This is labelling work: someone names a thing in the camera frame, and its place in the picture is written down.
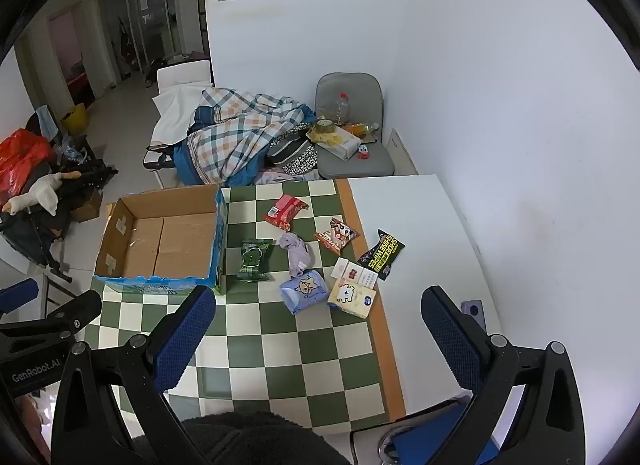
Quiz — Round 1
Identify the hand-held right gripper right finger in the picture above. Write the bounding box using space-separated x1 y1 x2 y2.
420 285 587 465

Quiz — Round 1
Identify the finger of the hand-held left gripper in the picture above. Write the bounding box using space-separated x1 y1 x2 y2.
42 289 104 335
0 278 40 317

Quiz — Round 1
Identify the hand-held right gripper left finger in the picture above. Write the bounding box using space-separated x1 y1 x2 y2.
50 285 217 465

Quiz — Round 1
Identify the blue green milk carton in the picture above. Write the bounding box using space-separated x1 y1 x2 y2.
92 184 230 296

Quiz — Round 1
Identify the green snack packet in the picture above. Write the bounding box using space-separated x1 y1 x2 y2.
236 238 275 282

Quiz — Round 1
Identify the cream cartoon tissue pack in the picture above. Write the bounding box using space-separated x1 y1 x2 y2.
327 280 377 320

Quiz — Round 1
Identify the black wipes packet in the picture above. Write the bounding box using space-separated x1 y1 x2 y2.
358 228 405 281

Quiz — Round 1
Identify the white cigarette box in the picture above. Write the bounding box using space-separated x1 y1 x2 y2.
331 258 377 292

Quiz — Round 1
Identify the blue tissue pack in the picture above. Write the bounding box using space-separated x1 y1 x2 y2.
278 269 330 315

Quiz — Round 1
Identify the light purple sock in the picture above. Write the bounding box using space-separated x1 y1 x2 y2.
278 232 314 279

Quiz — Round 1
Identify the orange cartoon snack packet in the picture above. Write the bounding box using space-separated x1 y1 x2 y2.
313 217 359 254

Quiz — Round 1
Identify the red snack packet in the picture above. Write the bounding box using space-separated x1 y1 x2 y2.
263 194 310 231

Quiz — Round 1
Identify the small purple device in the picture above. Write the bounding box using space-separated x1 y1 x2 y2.
459 298 487 331

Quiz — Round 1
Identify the green checkered tablecloth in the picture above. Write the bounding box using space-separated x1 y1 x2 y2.
92 178 406 429

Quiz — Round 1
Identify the small brown cardboard box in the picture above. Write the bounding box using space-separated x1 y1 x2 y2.
69 189 104 224

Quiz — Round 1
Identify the white goose plush toy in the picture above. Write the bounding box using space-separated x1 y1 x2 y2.
0 170 82 217

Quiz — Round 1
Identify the dark fuzzy cloth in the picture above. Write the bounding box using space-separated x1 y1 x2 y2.
179 411 352 465

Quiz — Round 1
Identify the red plastic bag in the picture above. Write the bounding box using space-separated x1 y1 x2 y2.
0 128 54 207

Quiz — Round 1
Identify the light blue cloth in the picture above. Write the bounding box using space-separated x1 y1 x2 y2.
36 105 61 139

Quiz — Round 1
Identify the yellow bin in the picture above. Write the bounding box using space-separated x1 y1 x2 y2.
60 104 90 135

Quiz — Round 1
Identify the grey office chair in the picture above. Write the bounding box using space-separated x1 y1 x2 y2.
314 72 396 180

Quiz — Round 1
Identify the white board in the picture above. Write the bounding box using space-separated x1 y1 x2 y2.
387 127 419 176

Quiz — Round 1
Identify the plaid shirt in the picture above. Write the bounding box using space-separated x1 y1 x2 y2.
174 87 317 187

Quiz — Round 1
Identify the black patterned bag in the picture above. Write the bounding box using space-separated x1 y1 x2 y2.
266 137 319 176

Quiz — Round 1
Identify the white sheet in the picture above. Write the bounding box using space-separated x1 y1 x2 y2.
151 84 207 147

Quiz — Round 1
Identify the pale yellow box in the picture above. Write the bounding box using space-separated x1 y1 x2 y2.
309 125 362 161

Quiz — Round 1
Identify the clear plastic bottle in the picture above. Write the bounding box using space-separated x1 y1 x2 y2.
333 91 353 126

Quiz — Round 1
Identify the glass sliding door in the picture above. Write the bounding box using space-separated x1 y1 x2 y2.
96 0 179 92

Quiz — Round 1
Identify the black folding bed frame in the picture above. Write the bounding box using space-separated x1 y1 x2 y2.
142 142 182 190

